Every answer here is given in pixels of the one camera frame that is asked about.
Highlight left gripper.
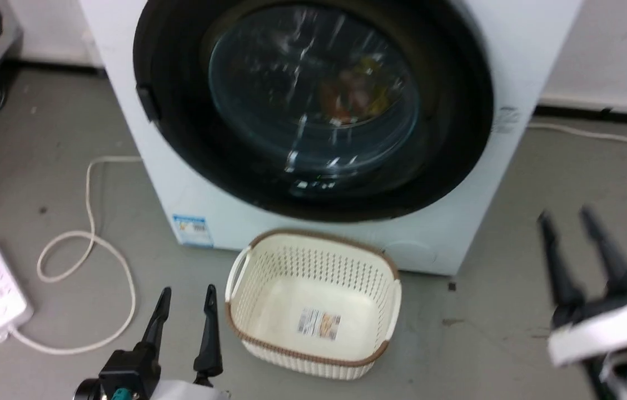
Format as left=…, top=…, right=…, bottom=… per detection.
left=73, top=284, right=231, bottom=400

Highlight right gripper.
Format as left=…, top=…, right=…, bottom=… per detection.
left=537, top=204, right=627, bottom=368

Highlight white front-load washing machine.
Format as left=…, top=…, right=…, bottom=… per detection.
left=79, top=0, right=584, bottom=277

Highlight black round glass washer door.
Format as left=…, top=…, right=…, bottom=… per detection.
left=133, top=0, right=495, bottom=223

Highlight blue energy label sticker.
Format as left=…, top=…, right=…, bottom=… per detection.
left=172, top=214, right=215, bottom=248

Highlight cream perforated plastic laundry basket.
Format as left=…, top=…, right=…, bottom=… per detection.
left=225, top=228, right=402, bottom=381

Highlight printed label in basket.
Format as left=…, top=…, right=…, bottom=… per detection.
left=297, top=308, right=342, bottom=340

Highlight orange clothing inside drum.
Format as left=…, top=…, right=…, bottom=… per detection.
left=318, top=56, right=399, bottom=126

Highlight thin white floor cable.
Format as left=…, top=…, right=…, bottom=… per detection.
left=527, top=122, right=627, bottom=146

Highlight white power strip cable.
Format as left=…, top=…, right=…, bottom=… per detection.
left=8, top=156, right=143, bottom=356

